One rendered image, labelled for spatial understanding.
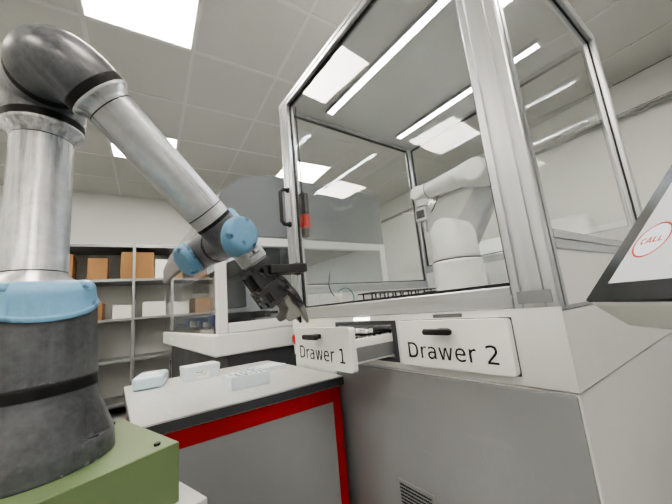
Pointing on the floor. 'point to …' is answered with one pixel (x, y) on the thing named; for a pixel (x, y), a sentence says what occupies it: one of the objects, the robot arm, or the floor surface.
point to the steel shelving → (132, 300)
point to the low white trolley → (253, 435)
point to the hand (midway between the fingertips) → (303, 316)
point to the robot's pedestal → (190, 495)
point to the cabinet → (509, 437)
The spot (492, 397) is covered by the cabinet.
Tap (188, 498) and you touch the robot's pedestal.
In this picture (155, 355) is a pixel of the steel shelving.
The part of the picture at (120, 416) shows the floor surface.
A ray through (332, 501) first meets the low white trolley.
